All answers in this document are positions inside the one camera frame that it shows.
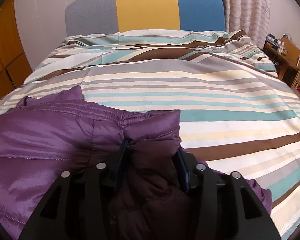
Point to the striped bed duvet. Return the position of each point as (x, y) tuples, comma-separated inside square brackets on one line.
[(235, 114)]

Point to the wooden wardrobe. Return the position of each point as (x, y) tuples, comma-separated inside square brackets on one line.
[(14, 66)]

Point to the wooden desk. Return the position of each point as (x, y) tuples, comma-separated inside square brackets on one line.
[(284, 54)]

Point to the grey yellow blue headboard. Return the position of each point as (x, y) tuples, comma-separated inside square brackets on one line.
[(85, 17)]

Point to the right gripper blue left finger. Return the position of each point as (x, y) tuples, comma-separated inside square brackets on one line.
[(77, 204)]

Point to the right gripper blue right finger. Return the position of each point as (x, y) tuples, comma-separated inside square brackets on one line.
[(220, 206)]

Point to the purple quilted down jacket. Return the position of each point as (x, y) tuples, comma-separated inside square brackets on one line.
[(41, 138)]

